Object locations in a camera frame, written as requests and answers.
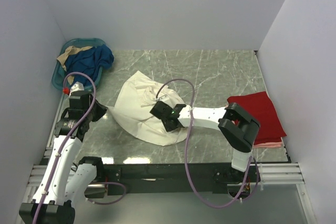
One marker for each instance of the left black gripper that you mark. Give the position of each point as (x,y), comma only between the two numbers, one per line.
(102,109)

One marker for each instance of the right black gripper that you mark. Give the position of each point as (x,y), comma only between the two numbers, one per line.
(168,128)

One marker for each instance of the cream white t-shirt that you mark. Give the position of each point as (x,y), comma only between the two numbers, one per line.
(132,110)

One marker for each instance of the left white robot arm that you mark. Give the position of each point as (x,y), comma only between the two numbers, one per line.
(60,188)

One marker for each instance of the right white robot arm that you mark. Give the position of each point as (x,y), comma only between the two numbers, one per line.
(239,127)

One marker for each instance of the blue t-shirt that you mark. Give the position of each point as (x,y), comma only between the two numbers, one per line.
(90,61)

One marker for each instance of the tan t-shirt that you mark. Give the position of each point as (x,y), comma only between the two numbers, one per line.
(74,76)

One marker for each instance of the black base beam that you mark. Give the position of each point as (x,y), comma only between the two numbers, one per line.
(217,178)

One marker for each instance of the folded red t-shirt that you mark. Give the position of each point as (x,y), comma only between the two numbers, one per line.
(261,107)

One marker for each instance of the folded pink t-shirt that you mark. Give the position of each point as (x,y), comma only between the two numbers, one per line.
(271,143)

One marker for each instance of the aluminium rail frame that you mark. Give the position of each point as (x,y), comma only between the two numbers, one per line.
(255,176)

